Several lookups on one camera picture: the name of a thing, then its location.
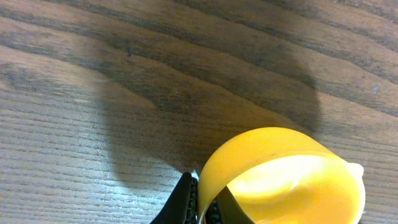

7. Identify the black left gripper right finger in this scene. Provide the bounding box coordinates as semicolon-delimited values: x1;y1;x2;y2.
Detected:
205;187;254;224

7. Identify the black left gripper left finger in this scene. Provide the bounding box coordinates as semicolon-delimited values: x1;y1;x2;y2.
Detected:
150;172;198;224

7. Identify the yellow plastic measuring scoop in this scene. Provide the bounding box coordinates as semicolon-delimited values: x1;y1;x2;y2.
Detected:
198;128;366;223

